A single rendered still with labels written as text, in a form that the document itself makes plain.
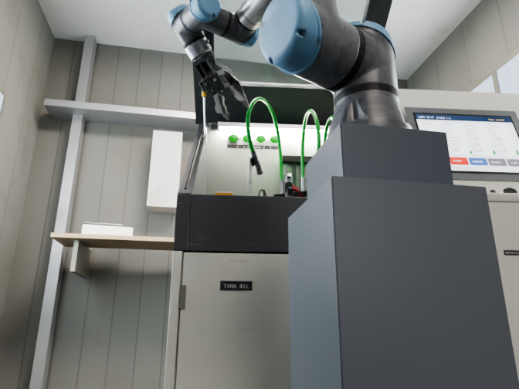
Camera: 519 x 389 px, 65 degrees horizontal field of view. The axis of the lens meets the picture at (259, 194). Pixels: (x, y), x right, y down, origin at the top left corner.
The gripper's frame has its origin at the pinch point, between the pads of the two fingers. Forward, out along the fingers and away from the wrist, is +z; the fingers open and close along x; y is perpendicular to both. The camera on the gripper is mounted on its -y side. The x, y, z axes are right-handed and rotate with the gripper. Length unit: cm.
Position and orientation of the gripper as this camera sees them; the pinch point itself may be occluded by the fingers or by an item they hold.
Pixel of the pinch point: (237, 111)
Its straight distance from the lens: 136.8
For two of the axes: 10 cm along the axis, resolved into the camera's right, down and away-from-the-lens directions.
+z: 5.0, 8.3, 2.6
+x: 8.3, -3.6, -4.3
